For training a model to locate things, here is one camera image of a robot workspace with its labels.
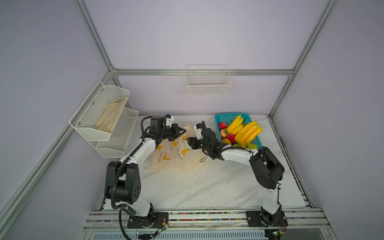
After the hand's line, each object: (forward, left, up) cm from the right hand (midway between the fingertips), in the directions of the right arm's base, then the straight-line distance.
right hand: (185, 140), depth 89 cm
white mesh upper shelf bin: (+2, +45, +18) cm, 49 cm away
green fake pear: (-2, -39, -3) cm, 39 cm away
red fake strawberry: (+18, -25, -6) cm, 31 cm away
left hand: (+2, -1, +7) cm, 7 cm away
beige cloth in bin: (0, +40, +17) cm, 44 cm away
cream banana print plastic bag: (-11, +3, +2) cm, 12 cm away
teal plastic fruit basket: (+20, -29, -1) cm, 35 cm away
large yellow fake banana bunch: (+7, -39, -1) cm, 40 cm away
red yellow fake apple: (+10, -24, -5) cm, 27 cm away
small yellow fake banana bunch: (+15, -33, -1) cm, 37 cm away
